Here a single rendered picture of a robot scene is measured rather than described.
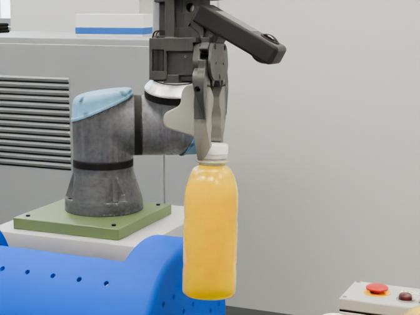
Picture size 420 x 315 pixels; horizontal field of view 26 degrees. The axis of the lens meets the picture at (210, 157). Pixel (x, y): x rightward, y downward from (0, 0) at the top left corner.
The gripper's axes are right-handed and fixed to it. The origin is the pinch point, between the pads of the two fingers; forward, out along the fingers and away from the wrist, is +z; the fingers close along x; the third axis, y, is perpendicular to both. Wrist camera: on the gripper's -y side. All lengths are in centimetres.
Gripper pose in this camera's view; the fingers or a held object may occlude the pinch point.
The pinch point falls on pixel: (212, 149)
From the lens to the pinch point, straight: 114.7
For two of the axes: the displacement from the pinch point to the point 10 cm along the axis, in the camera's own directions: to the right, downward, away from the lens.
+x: -3.1, 0.8, -9.5
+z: -0.1, 10.0, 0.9
